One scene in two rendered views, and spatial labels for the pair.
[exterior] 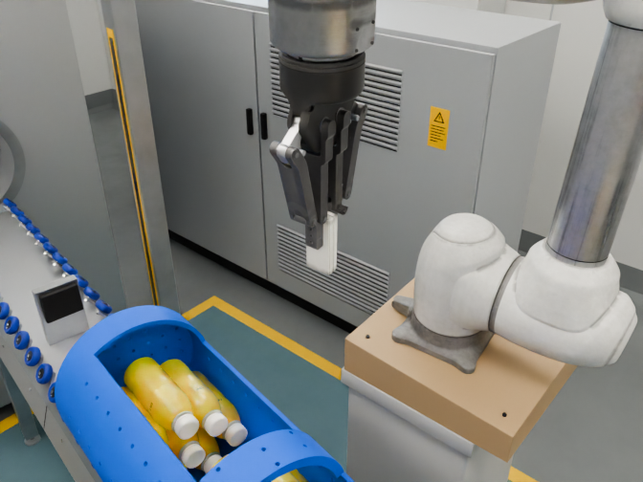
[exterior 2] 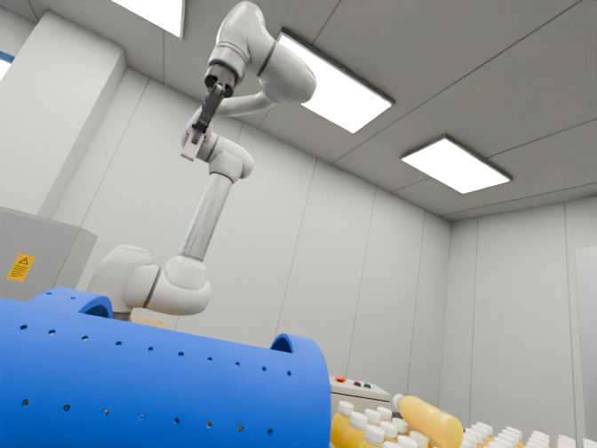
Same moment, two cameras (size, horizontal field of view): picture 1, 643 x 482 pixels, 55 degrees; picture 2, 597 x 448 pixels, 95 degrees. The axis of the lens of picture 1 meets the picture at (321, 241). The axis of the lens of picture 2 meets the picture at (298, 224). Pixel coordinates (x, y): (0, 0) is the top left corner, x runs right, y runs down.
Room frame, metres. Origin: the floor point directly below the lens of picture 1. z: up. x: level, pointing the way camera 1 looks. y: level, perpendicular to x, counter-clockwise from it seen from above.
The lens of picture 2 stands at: (0.04, 0.39, 1.30)
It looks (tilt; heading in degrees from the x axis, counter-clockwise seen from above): 16 degrees up; 297
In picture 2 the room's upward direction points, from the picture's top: 13 degrees clockwise
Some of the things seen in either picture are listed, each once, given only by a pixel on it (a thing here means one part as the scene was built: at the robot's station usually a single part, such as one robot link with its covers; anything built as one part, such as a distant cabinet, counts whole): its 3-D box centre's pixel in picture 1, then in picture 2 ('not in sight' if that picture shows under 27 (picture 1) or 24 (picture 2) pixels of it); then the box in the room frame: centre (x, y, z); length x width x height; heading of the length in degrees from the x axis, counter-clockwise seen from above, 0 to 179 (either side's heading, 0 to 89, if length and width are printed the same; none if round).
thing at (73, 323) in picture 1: (62, 312); not in sight; (1.20, 0.63, 1.00); 0.10 x 0.04 x 0.15; 130
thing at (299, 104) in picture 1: (321, 98); (217, 91); (0.54, 0.00, 1.75); 0.08 x 0.07 x 0.09; 145
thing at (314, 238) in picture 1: (309, 230); (199, 132); (0.54, 0.01, 1.61); 0.03 x 0.01 x 0.05; 145
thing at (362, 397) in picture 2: not in sight; (352, 401); (0.22, -0.59, 1.05); 0.20 x 0.10 x 0.10; 40
